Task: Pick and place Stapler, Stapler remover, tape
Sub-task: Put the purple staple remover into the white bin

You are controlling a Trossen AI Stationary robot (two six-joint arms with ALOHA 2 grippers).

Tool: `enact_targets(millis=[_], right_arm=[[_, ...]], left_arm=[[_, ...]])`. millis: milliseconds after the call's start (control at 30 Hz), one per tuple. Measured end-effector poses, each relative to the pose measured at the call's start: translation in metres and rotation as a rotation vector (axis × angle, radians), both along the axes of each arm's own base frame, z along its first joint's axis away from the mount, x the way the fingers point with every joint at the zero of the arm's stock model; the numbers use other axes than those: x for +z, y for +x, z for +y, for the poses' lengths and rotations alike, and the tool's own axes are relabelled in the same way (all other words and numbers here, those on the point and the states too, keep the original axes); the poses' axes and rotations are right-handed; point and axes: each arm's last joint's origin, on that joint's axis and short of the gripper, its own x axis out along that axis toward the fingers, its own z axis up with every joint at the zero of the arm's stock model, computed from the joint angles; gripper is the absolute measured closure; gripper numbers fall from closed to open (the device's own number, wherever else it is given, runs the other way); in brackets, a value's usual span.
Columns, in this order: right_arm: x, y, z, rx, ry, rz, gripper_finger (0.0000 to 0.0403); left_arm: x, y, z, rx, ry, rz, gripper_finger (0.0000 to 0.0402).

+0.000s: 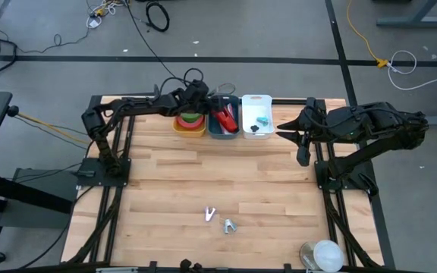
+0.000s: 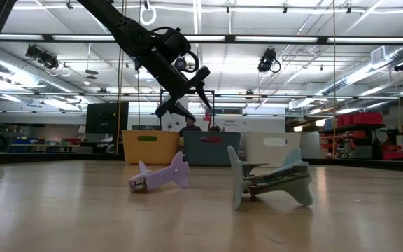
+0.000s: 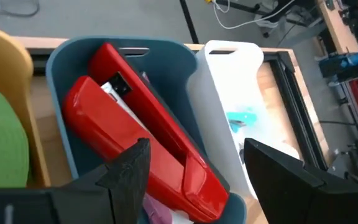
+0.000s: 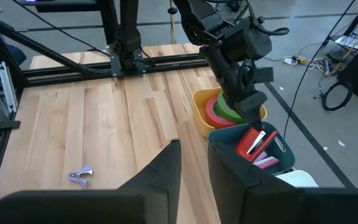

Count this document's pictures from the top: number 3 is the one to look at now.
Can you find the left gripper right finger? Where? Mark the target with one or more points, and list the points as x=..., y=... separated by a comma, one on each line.
x=306, y=202

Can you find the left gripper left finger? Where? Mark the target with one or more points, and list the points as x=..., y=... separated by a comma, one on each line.
x=73, y=205

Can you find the red stapler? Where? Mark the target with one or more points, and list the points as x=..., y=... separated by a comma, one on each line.
x=104, y=124

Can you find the green tape roll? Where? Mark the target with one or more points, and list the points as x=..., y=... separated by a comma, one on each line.
x=2, y=140

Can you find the teal staple remover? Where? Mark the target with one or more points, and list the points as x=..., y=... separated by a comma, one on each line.
x=242, y=119

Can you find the white plastic bin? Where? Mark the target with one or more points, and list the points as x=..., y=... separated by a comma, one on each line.
x=228, y=81

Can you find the yellow plastic bin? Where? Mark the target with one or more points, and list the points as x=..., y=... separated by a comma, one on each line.
x=8, y=56

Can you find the teal plastic bin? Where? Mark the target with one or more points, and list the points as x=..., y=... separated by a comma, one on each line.
x=172, y=68

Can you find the wooden workbench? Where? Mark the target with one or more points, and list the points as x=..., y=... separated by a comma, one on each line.
x=334, y=28

